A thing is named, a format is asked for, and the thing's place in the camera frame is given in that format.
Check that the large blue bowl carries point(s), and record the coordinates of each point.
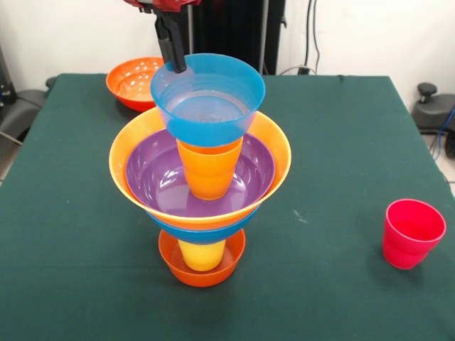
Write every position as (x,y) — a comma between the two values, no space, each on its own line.
(202,236)

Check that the pink cup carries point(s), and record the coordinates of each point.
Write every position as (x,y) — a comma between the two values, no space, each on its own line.
(409,241)

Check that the black computer tower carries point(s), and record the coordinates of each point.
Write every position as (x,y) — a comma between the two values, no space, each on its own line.
(4,81)

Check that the dark green tablecloth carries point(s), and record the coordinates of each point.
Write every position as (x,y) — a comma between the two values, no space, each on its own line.
(227,312)

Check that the grey black floor base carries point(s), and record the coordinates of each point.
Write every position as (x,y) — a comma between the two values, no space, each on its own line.
(21,106)
(437,113)

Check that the small red bowl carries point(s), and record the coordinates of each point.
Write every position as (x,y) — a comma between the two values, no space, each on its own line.
(202,278)

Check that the yellow cup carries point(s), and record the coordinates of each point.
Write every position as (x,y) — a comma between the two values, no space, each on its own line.
(202,255)

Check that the orange cup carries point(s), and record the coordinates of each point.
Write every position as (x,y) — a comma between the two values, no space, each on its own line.
(209,170)

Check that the large orange bowl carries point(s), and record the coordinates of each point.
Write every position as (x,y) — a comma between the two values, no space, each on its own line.
(142,131)

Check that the purple bowl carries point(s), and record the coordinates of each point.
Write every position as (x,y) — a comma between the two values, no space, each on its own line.
(153,177)

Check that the small blue bowl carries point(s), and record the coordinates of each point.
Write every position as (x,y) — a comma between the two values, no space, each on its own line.
(206,131)

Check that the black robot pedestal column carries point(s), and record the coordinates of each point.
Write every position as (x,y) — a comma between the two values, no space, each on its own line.
(231,35)

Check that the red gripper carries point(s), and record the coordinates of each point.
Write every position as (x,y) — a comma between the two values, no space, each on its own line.
(163,4)

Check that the large red bowl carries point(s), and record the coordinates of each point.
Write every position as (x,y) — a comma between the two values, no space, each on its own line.
(131,85)

